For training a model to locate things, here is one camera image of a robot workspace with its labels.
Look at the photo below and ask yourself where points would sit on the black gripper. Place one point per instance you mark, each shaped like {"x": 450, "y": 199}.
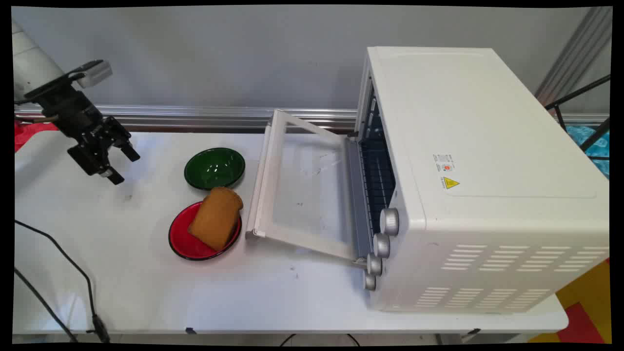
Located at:
{"x": 80, "y": 119}

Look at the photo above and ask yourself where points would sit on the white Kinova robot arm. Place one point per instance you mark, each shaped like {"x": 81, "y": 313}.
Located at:
{"x": 30, "y": 61}

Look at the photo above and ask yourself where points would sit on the red cloth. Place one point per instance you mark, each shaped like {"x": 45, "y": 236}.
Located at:
{"x": 27, "y": 134}

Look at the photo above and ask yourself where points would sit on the green glass bowl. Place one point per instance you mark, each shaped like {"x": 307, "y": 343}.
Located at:
{"x": 214, "y": 168}

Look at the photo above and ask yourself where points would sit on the red plate with black rim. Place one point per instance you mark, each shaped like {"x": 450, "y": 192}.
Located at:
{"x": 183, "y": 236}

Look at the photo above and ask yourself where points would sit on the brown bread slice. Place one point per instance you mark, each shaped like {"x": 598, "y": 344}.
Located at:
{"x": 216, "y": 218}

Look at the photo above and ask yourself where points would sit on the silver oven knob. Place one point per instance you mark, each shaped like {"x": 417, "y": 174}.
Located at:
{"x": 374, "y": 264}
{"x": 389, "y": 222}
{"x": 381, "y": 245}

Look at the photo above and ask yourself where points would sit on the white label sticker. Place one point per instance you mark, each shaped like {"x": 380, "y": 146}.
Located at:
{"x": 443, "y": 162}

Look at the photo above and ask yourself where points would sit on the yellow warning sticker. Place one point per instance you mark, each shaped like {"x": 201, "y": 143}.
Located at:
{"x": 451, "y": 183}

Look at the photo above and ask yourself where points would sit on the white toaster oven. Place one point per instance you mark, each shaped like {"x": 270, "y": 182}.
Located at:
{"x": 487, "y": 185}

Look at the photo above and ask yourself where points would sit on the diagonal aluminium profile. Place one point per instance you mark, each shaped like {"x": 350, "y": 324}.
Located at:
{"x": 575, "y": 53}

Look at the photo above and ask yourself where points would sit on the blue patterned cloth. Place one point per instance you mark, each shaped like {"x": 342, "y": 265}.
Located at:
{"x": 594, "y": 146}

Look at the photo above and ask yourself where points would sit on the yellow and red floor mat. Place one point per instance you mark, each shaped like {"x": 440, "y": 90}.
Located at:
{"x": 587, "y": 307}

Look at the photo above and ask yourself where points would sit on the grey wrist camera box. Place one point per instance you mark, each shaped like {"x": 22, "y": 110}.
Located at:
{"x": 93, "y": 72}

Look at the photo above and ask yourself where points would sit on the aluminium rail along wall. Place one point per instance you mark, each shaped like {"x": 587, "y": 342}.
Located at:
{"x": 195, "y": 117}

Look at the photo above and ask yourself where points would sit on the glass oven door white frame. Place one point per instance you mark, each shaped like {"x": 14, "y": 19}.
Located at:
{"x": 304, "y": 190}

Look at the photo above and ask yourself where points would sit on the black metal frame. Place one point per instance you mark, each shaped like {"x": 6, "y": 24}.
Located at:
{"x": 592, "y": 134}

